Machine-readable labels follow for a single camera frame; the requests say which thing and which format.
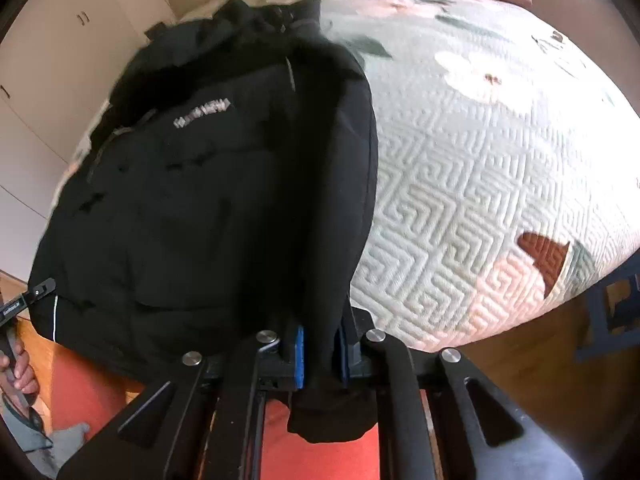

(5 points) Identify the white floral quilted bedspread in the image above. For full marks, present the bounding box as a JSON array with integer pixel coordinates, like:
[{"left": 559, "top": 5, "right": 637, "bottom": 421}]
[{"left": 65, "top": 0, "right": 640, "bottom": 353}]

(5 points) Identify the white wardrobe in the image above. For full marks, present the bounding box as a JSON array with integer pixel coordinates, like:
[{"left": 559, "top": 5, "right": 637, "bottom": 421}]
[{"left": 0, "top": 0, "right": 181, "bottom": 281}]

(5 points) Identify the red floor mat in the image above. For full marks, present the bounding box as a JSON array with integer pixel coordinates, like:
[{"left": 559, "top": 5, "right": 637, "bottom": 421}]
[{"left": 50, "top": 355, "right": 441, "bottom": 480}]

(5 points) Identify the black hooded jacket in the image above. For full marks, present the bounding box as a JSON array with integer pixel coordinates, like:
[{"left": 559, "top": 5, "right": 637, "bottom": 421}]
[{"left": 27, "top": 0, "right": 381, "bottom": 446}]

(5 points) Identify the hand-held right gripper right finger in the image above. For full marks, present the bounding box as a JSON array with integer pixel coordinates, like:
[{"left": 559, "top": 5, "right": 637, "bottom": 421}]
[{"left": 336, "top": 305, "right": 586, "bottom": 480}]

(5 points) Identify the person's left forearm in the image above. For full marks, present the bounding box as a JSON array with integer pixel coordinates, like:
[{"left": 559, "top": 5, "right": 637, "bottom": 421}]
[{"left": 0, "top": 395, "right": 53, "bottom": 466}]

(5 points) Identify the person's left hand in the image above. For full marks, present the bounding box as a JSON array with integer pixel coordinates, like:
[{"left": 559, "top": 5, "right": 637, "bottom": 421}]
[{"left": 0, "top": 342, "right": 40, "bottom": 395}]

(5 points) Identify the grey cloth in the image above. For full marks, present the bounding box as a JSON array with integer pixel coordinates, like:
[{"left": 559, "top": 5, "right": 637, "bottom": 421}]
[{"left": 50, "top": 422, "right": 92, "bottom": 461}]

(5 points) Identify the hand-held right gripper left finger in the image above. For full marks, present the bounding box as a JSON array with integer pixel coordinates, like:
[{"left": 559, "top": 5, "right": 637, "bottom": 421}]
[{"left": 56, "top": 317, "right": 307, "bottom": 480}]

